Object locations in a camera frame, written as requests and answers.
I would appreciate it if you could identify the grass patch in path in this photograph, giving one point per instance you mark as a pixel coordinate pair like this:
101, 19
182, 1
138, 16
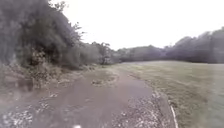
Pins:
101, 77

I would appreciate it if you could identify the grey gravel path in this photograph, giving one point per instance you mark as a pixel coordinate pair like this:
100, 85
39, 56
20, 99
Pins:
96, 100

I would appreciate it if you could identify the row of trees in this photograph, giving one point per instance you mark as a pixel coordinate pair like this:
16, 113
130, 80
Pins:
173, 51

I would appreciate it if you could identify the grass field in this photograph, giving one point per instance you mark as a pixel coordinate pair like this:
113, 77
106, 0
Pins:
186, 83

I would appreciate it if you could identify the dense wood of trees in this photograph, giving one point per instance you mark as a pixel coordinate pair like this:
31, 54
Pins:
36, 36

